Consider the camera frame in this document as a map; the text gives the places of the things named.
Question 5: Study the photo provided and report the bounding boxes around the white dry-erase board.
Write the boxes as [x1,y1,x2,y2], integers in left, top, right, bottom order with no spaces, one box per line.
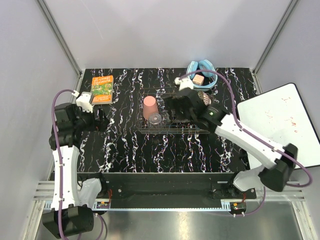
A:
[237,83,320,168]

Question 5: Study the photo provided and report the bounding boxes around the wire dish rack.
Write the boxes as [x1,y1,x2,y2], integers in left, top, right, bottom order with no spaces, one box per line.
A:
[135,87,210,135]

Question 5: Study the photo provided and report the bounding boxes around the clear drinking glass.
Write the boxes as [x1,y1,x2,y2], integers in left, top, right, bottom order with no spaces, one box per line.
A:
[147,113,163,129]

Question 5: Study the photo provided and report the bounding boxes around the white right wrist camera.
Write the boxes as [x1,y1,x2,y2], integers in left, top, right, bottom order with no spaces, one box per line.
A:
[174,76,194,91]

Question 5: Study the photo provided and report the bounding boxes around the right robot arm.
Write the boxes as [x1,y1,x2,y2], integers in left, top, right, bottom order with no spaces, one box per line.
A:
[163,88,298,199]

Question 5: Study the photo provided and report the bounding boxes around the pink plastic cup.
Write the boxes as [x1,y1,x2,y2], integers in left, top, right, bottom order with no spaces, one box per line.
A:
[143,96,159,120]

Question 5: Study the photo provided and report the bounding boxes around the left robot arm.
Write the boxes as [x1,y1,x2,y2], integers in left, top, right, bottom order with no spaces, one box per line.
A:
[42,102,110,240]

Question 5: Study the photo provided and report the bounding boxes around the light blue headphones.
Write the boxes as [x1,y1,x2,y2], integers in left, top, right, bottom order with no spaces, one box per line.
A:
[186,59,218,91]

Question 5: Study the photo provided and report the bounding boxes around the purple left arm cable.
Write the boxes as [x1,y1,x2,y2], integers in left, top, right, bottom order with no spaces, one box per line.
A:
[51,89,108,240]

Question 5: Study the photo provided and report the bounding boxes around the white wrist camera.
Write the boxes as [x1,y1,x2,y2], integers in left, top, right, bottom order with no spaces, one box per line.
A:
[75,91,94,113]
[174,76,194,91]

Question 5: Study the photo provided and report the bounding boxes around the brown floral patterned bowl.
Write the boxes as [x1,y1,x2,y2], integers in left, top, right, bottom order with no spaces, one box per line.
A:
[197,91,213,107]

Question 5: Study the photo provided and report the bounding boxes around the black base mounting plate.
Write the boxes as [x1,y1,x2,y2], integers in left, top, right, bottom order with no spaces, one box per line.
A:
[49,172,257,210]

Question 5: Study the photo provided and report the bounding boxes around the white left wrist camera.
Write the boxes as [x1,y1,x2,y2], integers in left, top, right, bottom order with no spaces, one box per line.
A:
[75,91,94,113]

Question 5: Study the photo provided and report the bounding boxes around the pink cube die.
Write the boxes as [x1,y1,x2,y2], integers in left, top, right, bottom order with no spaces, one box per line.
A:
[192,74,205,86]

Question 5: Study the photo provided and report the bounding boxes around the orange green paperback book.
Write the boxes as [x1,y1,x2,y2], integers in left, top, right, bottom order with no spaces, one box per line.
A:
[91,75,114,105]

